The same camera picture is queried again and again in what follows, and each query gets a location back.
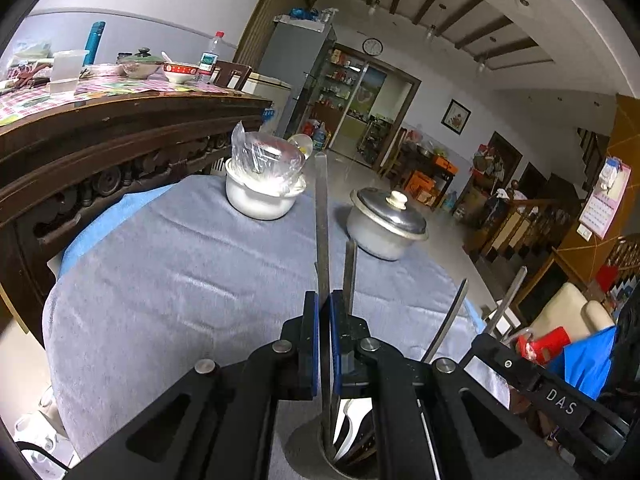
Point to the grey refrigerator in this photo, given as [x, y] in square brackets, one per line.
[295, 60]

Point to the framed wall picture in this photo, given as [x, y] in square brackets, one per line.
[456, 116]

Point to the white ceramic pot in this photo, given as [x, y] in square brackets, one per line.
[260, 202]

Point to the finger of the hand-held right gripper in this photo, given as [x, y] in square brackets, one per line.
[490, 355]

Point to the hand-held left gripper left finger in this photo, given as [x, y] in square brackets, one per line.
[312, 345]

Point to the dark perforated utensil holder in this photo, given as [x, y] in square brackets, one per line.
[305, 445]

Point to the wall calendar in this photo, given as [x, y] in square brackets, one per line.
[605, 200]

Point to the wooden stair railing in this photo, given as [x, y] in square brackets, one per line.
[530, 230]

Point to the aluminium pot lid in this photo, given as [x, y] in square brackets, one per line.
[395, 217]

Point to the round wall clock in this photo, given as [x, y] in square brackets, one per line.
[372, 46]

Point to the light blue cloth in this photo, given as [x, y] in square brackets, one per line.
[100, 230]

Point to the person's blue jacket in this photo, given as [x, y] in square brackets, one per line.
[590, 360]

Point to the red plastic stool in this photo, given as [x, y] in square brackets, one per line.
[542, 342]

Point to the red and white bowl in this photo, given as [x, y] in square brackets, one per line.
[180, 72]

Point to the shelf with groceries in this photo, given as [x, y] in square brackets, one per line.
[340, 85]

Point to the clear water bottle red cap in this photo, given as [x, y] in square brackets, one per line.
[210, 62]

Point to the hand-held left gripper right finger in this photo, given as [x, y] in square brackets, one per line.
[336, 345]

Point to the beige armchair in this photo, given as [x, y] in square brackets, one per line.
[565, 310]

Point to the lidded floral dish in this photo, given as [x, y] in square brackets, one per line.
[142, 66]

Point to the patterned table cover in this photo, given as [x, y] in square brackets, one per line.
[100, 90]

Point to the blue water jug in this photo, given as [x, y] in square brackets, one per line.
[321, 137]

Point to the carved dark wooden sideboard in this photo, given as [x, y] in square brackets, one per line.
[100, 130]

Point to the plastic-wrapped bowl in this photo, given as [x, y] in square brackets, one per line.
[265, 155]

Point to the white plastic spoon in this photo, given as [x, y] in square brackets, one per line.
[350, 412]

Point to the small clear plastic container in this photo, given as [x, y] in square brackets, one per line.
[63, 86]

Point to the wooden chair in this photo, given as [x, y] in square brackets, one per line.
[235, 75]

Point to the aluminium pot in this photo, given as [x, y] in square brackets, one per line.
[370, 237]

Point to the pale round bowl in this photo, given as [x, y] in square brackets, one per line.
[300, 144]

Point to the blue thermos bottle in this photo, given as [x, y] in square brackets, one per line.
[94, 42]

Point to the white chest freezer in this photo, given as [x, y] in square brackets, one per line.
[270, 92]

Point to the wooden side table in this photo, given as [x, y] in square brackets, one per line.
[425, 170]

